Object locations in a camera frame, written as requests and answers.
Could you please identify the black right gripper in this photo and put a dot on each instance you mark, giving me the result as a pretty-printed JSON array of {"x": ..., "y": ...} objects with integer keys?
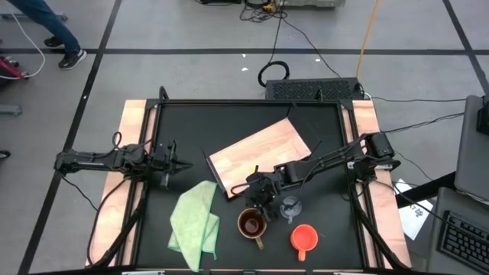
[{"x": 261, "y": 189}]

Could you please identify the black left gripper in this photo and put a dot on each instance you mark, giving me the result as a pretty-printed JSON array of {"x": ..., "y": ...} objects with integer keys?
[{"x": 164, "y": 160}]

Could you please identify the brown green glazed ceramic mug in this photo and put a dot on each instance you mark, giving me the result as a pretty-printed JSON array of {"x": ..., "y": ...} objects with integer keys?
[{"x": 252, "y": 225}]

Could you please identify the orange plastic mug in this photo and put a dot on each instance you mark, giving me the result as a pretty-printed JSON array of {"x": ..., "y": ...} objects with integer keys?
[{"x": 304, "y": 237}]

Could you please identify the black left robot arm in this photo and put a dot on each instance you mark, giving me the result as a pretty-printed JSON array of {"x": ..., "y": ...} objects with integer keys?
[{"x": 95, "y": 157}]

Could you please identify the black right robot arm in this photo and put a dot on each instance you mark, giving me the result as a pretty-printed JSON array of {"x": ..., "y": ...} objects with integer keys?
[{"x": 305, "y": 170}]

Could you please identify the green microfibre cloth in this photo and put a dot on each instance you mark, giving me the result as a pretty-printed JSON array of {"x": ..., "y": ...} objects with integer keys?
[{"x": 193, "y": 225}]

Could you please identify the black perforated computer case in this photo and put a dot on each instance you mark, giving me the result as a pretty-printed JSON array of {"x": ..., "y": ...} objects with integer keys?
[{"x": 311, "y": 89}]

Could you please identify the white paper sheet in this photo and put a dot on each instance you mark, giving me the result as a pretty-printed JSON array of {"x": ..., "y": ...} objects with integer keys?
[{"x": 414, "y": 219}]

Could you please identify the grey side desk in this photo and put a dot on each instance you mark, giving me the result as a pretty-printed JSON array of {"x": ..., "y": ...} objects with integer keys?
[{"x": 439, "y": 206}]

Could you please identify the person in blue trousers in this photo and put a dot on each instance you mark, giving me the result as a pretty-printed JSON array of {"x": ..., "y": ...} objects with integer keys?
[{"x": 57, "y": 26}]

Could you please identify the red device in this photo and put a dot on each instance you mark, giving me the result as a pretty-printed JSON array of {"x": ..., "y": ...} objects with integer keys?
[{"x": 11, "y": 68}]

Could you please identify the black keyboard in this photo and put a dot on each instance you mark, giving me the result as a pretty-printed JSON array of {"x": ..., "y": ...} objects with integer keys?
[{"x": 464, "y": 240}]

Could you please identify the grey closed laptop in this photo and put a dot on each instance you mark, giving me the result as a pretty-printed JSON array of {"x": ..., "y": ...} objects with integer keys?
[{"x": 471, "y": 153}]

